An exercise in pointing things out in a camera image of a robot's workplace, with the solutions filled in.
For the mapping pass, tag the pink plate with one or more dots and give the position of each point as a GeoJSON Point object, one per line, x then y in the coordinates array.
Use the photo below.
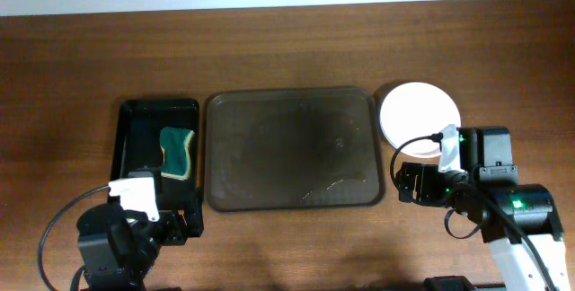
{"type": "Point", "coordinates": [407, 110]}

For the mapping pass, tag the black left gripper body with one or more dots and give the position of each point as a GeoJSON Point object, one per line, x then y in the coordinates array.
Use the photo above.
{"type": "Point", "coordinates": [181, 221]}

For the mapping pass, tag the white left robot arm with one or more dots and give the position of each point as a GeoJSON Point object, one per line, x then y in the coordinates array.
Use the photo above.
{"type": "Point", "coordinates": [119, 247]}

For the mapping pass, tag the green yellow sponge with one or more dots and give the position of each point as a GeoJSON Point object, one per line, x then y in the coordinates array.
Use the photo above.
{"type": "Point", "coordinates": [175, 146]}

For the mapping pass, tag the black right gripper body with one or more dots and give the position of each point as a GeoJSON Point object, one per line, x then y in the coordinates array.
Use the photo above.
{"type": "Point", "coordinates": [414, 182]}

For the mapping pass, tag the brown serving tray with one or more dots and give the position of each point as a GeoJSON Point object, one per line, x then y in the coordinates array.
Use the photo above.
{"type": "Point", "coordinates": [292, 149]}

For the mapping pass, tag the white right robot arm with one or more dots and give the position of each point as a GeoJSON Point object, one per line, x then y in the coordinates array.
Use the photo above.
{"type": "Point", "coordinates": [476, 177]}

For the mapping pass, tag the black small tray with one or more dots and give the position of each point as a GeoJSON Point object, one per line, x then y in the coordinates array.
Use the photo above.
{"type": "Point", "coordinates": [137, 143]}

